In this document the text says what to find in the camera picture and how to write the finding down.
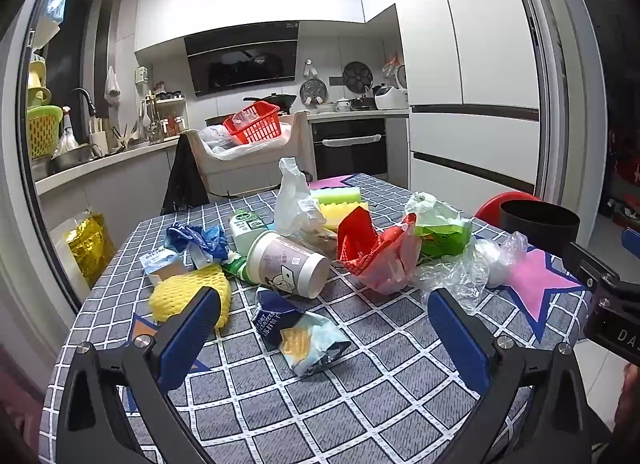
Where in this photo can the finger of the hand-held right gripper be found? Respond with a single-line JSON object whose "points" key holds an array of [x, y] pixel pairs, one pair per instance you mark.
{"points": [[632, 246], [597, 274]]}

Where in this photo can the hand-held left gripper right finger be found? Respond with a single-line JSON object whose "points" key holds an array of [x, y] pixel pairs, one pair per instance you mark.
{"points": [[457, 339]]}

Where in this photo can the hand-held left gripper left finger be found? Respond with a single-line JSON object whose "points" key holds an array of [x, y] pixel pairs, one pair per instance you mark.
{"points": [[192, 329]]}

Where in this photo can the yellow foam fruit net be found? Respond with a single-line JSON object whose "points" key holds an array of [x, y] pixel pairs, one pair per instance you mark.
{"points": [[175, 291]]}

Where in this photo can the clear plastic bag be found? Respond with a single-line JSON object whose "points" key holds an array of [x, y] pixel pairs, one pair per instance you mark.
{"points": [[450, 274]]}

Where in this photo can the black trash bin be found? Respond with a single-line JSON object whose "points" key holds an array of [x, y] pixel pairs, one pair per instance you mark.
{"points": [[540, 229]]}

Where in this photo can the blue white cardboard box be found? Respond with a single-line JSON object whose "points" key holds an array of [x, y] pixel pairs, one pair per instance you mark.
{"points": [[157, 261]]}

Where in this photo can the dark blue chip bag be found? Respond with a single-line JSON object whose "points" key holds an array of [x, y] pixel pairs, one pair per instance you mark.
{"points": [[280, 319]]}

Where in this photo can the blue plastic wrapper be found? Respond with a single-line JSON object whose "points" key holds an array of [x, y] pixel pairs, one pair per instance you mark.
{"points": [[200, 239]]}

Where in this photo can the green snack packet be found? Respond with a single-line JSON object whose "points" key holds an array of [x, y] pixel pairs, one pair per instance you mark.
{"points": [[445, 241]]}

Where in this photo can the green white plastic bottle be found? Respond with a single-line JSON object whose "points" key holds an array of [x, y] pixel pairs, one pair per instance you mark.
{"points": [[245, 229]]}

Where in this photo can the printed paper cup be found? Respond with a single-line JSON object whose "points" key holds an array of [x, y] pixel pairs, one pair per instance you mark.
{"points": [[285, 264]]}

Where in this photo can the pale green plastic bag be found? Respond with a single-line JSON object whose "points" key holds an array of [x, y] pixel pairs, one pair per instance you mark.
{"points": [[430, 206]]}

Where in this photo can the red plastic bag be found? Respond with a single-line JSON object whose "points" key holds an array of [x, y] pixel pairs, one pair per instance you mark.
{"points": [[360, 244]]}

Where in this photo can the yellow sponge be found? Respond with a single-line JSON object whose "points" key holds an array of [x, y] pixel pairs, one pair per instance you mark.
{"points": [[335, 214]]}

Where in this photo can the green sponge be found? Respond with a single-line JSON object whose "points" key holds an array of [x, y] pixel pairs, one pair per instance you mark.
{"points": [[340, 195]]}

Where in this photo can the person's right forearm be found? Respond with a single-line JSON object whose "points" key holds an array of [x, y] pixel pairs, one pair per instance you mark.
{"points": [[631, 399]]}

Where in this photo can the red printed boxes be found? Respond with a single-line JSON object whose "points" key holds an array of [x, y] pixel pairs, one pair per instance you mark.
{"points": [[625, 174]]}

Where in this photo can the grey checked star tablecloth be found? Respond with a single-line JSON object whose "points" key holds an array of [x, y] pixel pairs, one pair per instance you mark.
{"points": [[350, 394]]}

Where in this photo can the red stool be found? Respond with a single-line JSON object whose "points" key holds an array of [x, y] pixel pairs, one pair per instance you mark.
{"points": [[490, 209]]}

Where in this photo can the gold foil bag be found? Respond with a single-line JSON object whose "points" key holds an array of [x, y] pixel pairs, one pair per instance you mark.
{"points": [[90, 249]]}

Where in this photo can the black cloth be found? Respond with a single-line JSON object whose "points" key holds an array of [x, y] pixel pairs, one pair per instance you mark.
{"points": [[185, 179]]}

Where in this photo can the white kitchen counter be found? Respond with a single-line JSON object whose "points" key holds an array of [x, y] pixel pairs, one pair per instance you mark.
{"points": [[125, 184]]}

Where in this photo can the beige wooden chair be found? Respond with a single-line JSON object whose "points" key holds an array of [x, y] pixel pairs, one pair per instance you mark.
{"points": [[240, 169]]}

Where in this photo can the dark green bag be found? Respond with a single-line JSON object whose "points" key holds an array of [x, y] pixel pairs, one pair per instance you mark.
{"points": [[306, 176]]}

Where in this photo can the large white plastic bag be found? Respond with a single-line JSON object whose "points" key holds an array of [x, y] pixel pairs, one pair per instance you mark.
{"points": [[215, 136]]}

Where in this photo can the steel sink basin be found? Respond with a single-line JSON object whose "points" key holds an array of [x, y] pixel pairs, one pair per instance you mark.
{"points": [[75, 159]]}

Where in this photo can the black built-in oven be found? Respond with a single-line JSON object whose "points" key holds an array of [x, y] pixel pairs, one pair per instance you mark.
{"points": [[350, 159]]}

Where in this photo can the red plastic basket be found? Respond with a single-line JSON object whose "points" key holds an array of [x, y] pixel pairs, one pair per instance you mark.
{"points": [[255, 126]]}

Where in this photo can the spice rack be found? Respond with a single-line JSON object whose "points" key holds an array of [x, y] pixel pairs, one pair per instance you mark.
{"points": [[167, 116]]}

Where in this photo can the utensil holder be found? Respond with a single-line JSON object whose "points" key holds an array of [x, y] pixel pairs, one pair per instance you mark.
{"points": [[98, 136]]}

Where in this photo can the spray bottle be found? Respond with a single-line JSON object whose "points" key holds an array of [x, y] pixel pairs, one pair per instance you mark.
{"points": [[67, 134]]}

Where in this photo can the black wok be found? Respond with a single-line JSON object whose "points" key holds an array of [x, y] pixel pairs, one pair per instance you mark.
{"points": [[272, 100]]}

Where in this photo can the green plastic basket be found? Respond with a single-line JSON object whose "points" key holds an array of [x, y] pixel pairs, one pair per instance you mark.
{"points": [[44, 131]]}

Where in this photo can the white rice cooker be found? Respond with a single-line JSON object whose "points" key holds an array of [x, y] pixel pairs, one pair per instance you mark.
{"points": [[392, 98]]}

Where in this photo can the black kitchen faucet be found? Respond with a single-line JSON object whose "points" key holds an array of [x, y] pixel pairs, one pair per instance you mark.
{"points": [[87, 99]]}

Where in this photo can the black pan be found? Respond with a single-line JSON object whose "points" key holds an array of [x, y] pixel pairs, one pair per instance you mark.
{"points": [[362, 104]]}

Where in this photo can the small white plastic bag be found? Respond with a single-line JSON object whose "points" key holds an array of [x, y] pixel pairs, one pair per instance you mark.
{"points": [[112, 86]]}

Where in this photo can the small white pot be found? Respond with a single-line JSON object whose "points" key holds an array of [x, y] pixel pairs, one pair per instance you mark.
{"points": [[342, 105]]}

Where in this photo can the steel pot lid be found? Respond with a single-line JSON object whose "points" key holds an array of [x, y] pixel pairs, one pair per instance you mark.
{"points": [[313, 91]]}

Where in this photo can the white refrigerator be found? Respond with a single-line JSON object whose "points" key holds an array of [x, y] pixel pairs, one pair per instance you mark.
{"points": [[450, 44]]}

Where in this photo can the black range hood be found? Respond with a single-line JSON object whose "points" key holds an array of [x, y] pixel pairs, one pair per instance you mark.
{"points": [[240, 59]]}

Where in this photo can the round black steamer rack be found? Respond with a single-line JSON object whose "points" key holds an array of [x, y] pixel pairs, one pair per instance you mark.
{"points": [[358, 76]]}

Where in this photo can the yellow plastic containers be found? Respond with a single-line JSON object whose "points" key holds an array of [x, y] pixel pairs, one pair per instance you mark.
{"points": [[37, 84]]}

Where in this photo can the white wall hook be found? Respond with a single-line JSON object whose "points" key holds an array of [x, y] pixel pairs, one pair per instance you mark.
{"points": [[310, 69]]}

